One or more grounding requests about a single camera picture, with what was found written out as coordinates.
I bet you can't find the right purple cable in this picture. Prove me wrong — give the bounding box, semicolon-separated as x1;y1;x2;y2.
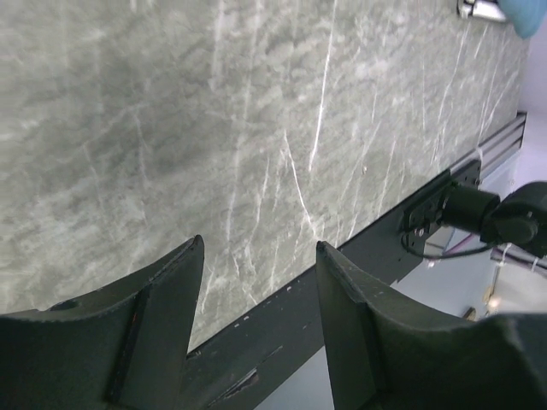
444;238;547;271

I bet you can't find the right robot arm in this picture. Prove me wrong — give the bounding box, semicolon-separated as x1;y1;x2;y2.
440;181;546;258

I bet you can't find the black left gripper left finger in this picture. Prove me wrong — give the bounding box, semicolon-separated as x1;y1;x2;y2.
1;236;204;409

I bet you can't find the teal tank top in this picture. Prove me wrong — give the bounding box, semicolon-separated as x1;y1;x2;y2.
498;0;547;39

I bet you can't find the black base beam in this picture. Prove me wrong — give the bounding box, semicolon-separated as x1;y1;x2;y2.
176;160;481;409

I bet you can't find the aluminium rail frame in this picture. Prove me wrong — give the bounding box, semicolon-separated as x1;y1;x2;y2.
477;112;527;175

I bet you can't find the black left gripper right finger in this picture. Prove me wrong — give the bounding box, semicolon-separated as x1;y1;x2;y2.
316;242;546;409

